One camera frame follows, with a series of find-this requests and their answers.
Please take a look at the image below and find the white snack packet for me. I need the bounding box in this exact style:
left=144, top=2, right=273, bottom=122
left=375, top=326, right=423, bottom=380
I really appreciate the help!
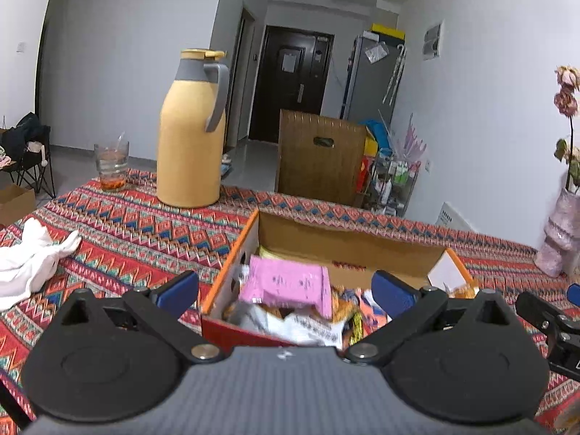
left=236, top=301, right=345, bottom=349

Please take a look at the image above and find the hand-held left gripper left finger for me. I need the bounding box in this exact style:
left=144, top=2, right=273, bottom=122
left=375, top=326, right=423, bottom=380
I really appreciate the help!
left=61, top=271, right=227, bottom=364

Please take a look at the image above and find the black folding chair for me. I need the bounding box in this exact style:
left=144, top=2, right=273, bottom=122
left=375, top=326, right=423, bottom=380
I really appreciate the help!
left=0, top=112, right=56, bottom=199

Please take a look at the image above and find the clear drinking glass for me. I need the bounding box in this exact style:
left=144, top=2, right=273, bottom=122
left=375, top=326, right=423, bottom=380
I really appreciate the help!
left=94, top=140, right=130, bottom=191

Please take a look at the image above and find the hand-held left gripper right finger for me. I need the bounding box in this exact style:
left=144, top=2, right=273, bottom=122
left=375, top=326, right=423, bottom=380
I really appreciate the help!
left=344, top=271, right=515, bottom=366

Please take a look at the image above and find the yellow thermos jug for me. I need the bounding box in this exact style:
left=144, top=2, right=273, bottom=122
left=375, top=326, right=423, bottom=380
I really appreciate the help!
left=156, top=49, right=229, bottom=208

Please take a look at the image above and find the pink snack packet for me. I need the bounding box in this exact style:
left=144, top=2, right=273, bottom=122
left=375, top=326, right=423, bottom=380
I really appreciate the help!
left=239, top=256, right=334, bottom=320

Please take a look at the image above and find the blue plastic item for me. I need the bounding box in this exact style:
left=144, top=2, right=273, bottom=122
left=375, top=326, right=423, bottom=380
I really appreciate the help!
left=361, top=119, right=390, bottom=143

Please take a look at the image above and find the white cloth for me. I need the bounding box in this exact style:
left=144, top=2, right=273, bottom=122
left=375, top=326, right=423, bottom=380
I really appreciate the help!
left=0, top=218, right=82, bottom=311

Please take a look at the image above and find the pink textured vase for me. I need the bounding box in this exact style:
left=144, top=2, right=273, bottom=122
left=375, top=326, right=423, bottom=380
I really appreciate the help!
left=534, top=188, right=580, bottom=277

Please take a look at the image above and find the red cardboard box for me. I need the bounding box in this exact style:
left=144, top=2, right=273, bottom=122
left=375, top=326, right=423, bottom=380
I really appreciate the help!
left=200, top=210, right=480, bottom=354

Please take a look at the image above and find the grey refrigerator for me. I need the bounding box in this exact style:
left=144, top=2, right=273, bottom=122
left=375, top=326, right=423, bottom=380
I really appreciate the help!
left=340, top=32, right=406, bottom=121

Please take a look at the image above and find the brown cardboard carton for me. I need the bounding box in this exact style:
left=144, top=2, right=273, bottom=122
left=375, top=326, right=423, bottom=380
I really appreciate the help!
left=0, top=185, right=36, bottom=227

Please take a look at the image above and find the dark entrance door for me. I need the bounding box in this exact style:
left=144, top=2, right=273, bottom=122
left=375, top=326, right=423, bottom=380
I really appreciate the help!
left=248, top=26, right=335, bottom=143

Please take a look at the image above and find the pale pink plastic sheet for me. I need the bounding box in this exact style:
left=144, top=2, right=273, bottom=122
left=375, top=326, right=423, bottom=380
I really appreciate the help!
left=401, top=113, right=429, bottom=173

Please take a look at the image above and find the orange snack packet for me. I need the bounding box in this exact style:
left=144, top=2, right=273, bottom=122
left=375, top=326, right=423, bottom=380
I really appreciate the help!
left=335, top=291, right=364, bottom=343

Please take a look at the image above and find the wire trolley with bottles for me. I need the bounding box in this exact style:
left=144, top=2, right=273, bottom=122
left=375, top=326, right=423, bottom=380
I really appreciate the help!
left=362, top=147, right=420, bottom=217

